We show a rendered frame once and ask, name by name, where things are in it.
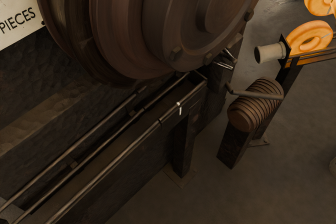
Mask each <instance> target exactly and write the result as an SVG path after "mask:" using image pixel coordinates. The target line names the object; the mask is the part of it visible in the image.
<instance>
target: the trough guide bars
mask: <svg viewBox="0 0 336 224"><path fill-rule="evenodd" d="M313 39H314V37H311V38H308V39H307V40H305V41H304V42H303V43H302V44H301V45H304V44H307V43H309V42H310V41H312V40H313ZM332 39H336V31H335V32H333V37H332ZM334 53H336V46H331V47H326V48H322V49H317V50H312V51H307V52H302V53H297V54H293V55H289V57H288V60H287V63H290V62H291V63H290V69H291V68H295V67H296V66H297V63H298V61H300V60H305V59H309V58H314V57H319V56H324V55H329V54H334Z"/></svg>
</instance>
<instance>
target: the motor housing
mask: <svg viewBox="0 0 336 224"><path fill-rule="evenodd" d="M245 91H250V92H258V93H265V94H270V93H275V94H279V95H282V96H283V97H284V90H283V88H282V86H281V85H280V84H279V83H278V82H277V81H276V80H275V79H273V78H270V77H267V76H263V77H260V78H258V79H256V80H255V81H254V82H253V83H252V84H251V85H250V86H249V87H248V88H247V89H246V90H245ZM281 102H282V101H280V100H272V99H264V98H256V97H248V96H239V97H238V98H236V99H235V100H234V101H233V102H232V103H231V104H230V105H229V108H228V109H227V116H228V119H229V121H228V124H227V127H226V129H225V132H224V135H223V138H222V141H221V144H220V147H219V150H218V153H217V155H216V157H217V158H218V159H219V160H220V161H221V162H222V163H224V164H225V165H226V166H227V167H228V168H229V169H231V170H232V169H233V168H234V167H235V166H236V164H237V163H238V162H239V161H240V160H241V158H242V156H243V155H244V153H245V151H246V149H247V147H248V145H249V143H250V141H251V140H252V138H253V136H254V134H255V132H256V130H257V128H258V126H259V125H260V124H261V123H262V122H263V121H264V120H265V119H266V118H267V117H268V116H269V115H270V113H271V112H272V111H273V110H274V109H275V108H276V107H277V106H278V105H279V104H280V103H281Z"/></svg>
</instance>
